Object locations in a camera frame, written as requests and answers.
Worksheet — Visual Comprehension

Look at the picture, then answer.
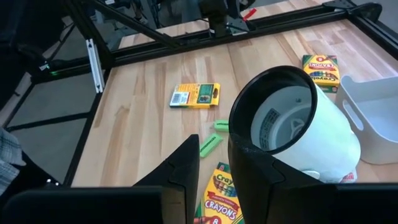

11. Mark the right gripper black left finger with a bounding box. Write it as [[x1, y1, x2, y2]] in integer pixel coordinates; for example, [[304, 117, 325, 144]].
[[133, 134, 200, 224]]

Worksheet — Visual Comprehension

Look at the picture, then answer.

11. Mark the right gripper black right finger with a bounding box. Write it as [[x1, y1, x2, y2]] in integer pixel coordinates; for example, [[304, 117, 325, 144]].
[[228, 133, 338, 224]]

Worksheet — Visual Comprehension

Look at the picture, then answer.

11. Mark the green eraser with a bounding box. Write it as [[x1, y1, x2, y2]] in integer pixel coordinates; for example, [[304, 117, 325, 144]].
[[199, 133, 224, 159], [213, 119, 230, 133]]

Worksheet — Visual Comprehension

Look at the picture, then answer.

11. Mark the yellow Crayola crayon box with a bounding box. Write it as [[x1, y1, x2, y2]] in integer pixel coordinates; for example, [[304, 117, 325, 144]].
[[169, 82, 221, 110], [193, 161, 245, 224], [302, 54, 340, 93]]

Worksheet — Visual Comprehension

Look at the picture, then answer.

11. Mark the white plastic bin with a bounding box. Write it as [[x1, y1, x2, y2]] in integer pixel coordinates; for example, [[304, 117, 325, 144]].
[[335, 74, 398, 165]]

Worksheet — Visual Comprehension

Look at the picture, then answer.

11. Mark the wooden workbench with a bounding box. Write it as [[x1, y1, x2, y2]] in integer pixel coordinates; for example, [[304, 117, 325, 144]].
[[119, 0, 330, 50]]

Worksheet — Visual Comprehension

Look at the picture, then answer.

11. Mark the person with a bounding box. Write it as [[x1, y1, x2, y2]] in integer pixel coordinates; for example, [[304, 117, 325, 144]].
[[0, 126, 27, 196]]

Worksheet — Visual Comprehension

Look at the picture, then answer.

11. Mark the silver aluminium bracket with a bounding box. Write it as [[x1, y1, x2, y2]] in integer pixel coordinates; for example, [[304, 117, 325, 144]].
[[85, 38, 106, 94]]

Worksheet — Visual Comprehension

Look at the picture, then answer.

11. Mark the red clamp handle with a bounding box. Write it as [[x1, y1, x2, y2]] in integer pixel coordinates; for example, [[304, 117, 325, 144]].
[[242, 7, 259, 22]]

